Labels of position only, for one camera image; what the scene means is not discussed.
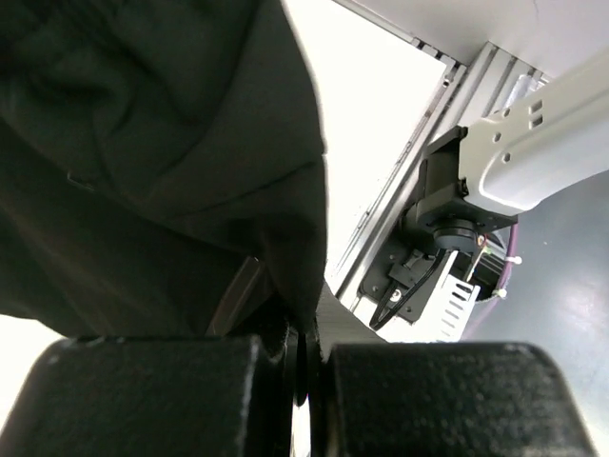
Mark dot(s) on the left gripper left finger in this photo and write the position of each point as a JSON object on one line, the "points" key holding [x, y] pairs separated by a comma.
{"points": [[271, 343]]}

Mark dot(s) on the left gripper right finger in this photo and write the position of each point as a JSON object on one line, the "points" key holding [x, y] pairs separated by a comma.
{"points": [[334, 324]]}

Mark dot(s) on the black shorts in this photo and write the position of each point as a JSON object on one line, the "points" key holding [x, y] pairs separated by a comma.
{"points": [[162, 167]]}

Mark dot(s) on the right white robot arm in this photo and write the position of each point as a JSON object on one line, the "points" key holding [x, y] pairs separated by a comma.
{"points": [[478, 179]]}

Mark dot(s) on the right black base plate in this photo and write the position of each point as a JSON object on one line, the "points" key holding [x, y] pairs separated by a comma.
{"points": [[400, 279]]}

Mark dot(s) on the slotted grey cable duct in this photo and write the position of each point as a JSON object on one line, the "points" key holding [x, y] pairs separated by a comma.
{"points": [[450, 306]]}

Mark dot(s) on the aluminium mounting rail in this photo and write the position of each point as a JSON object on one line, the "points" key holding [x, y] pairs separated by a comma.
{"points": [[424, 192]]}

